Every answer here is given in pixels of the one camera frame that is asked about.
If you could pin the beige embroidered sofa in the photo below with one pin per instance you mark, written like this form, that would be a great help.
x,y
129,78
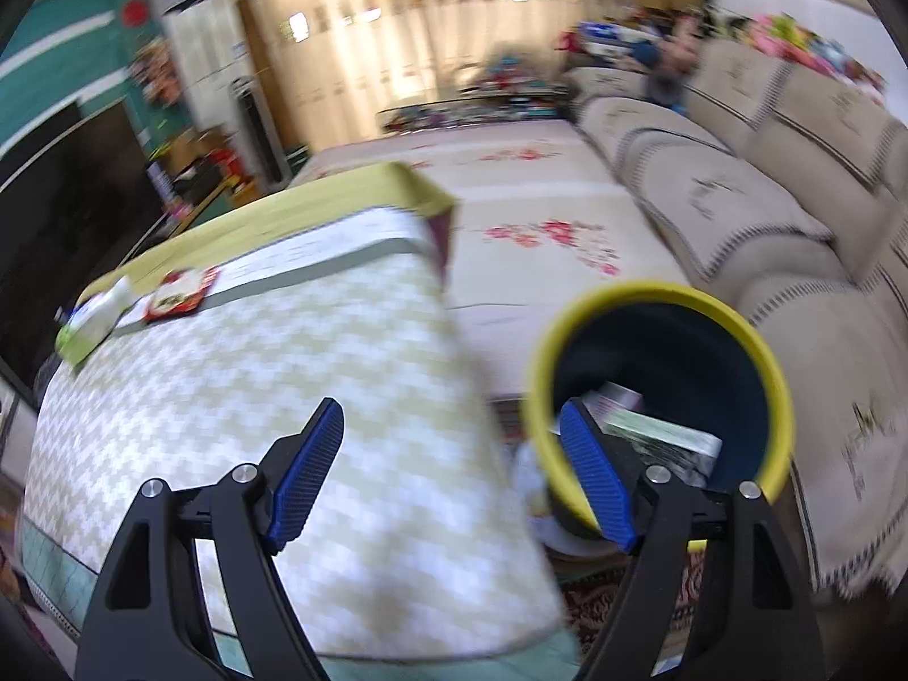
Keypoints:
x,y
745,227

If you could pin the glass coffee table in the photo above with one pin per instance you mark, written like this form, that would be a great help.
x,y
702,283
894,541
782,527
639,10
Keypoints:
x,y
482,110

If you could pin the black round cushion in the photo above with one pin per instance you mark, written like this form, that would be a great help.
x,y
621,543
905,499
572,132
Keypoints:
x,y
667,89

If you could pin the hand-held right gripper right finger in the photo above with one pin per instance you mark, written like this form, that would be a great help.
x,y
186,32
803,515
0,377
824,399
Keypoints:
x,y
596,475

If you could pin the orange flower decoration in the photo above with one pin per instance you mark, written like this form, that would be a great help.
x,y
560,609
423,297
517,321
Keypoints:
x,y
156,74

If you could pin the red round wall ornament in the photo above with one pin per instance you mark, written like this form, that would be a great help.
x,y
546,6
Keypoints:
x,y
136,13

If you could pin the white tall cabinet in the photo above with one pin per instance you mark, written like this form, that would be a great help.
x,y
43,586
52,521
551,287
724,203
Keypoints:
x,y
206,57

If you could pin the cardboard boxes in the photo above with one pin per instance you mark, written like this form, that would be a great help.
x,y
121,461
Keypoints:
x,y
206,170

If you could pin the blue starred pillow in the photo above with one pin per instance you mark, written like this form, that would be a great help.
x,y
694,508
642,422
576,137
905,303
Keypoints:
x,y
606,37

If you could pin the green white snack packet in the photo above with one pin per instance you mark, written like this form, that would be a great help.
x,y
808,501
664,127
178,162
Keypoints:
x,y
89,326

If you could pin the red snack packet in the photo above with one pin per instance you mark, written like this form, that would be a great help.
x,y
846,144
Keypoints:
x,y
177,298

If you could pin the green white patterned tablecloth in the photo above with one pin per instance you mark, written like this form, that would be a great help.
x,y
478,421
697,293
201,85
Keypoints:
x,y
284,340

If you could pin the cream patterned curtain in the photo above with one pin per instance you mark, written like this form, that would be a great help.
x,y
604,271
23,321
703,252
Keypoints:
x,y
425,28

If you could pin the patterned brown rug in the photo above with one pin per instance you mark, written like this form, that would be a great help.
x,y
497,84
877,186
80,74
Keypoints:
x,y
603,603

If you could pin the yellow trash bin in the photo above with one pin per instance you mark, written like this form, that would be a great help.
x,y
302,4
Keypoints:
x,y
674,355

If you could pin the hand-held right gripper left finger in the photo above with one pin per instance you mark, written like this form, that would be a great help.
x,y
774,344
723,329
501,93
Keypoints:
x,y
305,482

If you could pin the pile of plush toys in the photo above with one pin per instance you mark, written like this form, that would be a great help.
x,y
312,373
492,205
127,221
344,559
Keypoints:
x,y
801,42

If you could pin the black television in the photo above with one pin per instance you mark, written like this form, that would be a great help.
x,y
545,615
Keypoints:
x,y
71,227

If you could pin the floral cream mat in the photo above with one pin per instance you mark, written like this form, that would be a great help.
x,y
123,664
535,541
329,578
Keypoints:
x,y
539,170

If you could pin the white plastic bag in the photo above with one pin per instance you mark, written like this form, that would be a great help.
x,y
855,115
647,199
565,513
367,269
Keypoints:
x,y
528,475

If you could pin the green white paper packet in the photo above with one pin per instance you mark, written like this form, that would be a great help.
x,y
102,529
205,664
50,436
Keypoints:
x,y
660,433

